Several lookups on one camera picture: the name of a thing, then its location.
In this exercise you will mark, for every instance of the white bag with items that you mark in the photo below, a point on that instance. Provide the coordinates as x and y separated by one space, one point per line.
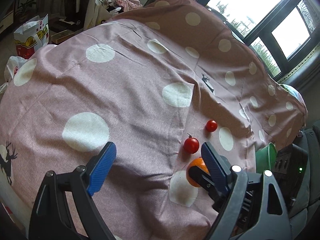
100 12

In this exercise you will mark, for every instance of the white plastic bag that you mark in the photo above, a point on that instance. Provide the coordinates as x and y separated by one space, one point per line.
14 63

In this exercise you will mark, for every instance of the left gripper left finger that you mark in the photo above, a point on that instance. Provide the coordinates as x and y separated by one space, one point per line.
51 217

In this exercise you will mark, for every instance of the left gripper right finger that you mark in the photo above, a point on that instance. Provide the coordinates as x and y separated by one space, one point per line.
232 183

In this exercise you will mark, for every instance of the green plastic bowl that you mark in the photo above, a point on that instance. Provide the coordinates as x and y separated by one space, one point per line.
265 158

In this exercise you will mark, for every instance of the red yellow paper shopping bag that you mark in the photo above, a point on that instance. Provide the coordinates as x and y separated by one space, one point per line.
31 36

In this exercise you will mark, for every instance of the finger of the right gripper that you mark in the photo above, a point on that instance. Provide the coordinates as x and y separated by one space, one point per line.
204 180

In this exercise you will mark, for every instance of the black window frame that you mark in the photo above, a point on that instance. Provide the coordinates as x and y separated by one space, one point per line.
281 32

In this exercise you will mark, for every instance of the red cherry tomato with stem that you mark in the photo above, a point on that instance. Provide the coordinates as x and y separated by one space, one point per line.
191 144

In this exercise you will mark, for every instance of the large orange mandarin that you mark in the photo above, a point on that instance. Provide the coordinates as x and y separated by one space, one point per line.
195 170

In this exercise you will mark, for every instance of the pink polka dot tablecloth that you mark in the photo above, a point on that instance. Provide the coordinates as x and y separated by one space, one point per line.
143 80

